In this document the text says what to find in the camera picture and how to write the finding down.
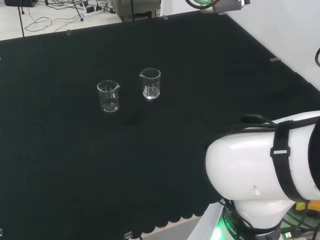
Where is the clear glass beaker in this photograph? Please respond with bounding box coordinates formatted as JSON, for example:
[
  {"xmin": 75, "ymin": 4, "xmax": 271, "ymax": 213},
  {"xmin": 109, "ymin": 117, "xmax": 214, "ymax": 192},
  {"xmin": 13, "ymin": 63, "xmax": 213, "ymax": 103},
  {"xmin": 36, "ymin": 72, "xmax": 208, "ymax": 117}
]
[
  {"xmin": 96, "ymin": 79, "xmax": 121, "ymax": 113},
  {"xmin": 139, "ymin": 67, "xmax": 161, "ymax": 100}
]

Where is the black bench cloth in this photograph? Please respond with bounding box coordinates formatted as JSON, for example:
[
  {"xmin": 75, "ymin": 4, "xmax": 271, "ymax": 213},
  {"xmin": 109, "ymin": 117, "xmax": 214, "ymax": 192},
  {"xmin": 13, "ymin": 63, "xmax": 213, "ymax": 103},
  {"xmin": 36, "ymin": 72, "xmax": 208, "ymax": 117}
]
[{"xmin": 0, "ymin": 11, "xmax": 320, "ymax": 240}]

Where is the grey metal cabinet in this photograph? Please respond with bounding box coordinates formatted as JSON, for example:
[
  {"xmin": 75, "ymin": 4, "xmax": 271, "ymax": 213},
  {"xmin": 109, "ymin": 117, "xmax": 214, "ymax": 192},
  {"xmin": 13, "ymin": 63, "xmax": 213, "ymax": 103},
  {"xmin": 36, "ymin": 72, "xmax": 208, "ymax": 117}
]
[{"xmin": 110, "ymin": 0, "xmax": 161, "ymax": 23}]

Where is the white power strip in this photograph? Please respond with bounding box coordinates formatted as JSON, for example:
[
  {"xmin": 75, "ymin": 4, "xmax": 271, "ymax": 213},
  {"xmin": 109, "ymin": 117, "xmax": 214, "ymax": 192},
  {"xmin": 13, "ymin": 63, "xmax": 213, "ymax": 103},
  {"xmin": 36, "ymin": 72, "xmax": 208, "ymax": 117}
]
[{"xmin": 83, "ymin": 5, "xmax": 104, "ymax": 18}]

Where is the black tripod leg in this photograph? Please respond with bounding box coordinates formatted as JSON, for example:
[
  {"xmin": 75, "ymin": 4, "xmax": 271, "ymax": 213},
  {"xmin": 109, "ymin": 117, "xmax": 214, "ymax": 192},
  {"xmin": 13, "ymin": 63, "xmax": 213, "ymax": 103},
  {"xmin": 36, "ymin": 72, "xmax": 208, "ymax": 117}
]
[{"xmin": 71, "ymin": 0, "xmax": 85, "ymax": 22}]

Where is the blue pole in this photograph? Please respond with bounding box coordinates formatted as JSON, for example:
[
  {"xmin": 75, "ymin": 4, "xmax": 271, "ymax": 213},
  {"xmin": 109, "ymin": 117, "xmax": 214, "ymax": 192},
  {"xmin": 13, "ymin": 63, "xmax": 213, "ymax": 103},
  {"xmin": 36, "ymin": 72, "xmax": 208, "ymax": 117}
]
[{"xmin": 16, "ymin": 0, "xmax": 26, "ymax": 38}]

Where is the yellow stop button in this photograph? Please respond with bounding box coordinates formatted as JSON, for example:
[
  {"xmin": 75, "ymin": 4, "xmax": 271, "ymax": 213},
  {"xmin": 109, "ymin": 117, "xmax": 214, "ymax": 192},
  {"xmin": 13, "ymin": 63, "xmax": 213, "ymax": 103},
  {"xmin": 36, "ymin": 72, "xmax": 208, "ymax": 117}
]
[{"xmin": 295, "ymin": 199, "xmax": 320, "ymax": 218}]

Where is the black box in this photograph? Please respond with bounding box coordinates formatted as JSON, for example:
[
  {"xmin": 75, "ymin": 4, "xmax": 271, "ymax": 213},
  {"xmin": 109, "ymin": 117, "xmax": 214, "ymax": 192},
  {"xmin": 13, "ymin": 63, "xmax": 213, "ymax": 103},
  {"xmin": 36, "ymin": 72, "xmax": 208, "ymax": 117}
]
[{"xmin": 4, "ymin": 0, "xmax": 39, "ymax": 8}]

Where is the white floor cable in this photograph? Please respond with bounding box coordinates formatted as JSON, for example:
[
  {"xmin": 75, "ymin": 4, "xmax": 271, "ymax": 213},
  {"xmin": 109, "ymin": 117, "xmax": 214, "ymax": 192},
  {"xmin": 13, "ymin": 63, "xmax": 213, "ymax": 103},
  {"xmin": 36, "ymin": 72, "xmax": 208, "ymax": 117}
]
[{"xmin": 24, "ymin": 6, "xmax": 85, "ymax": 34}]

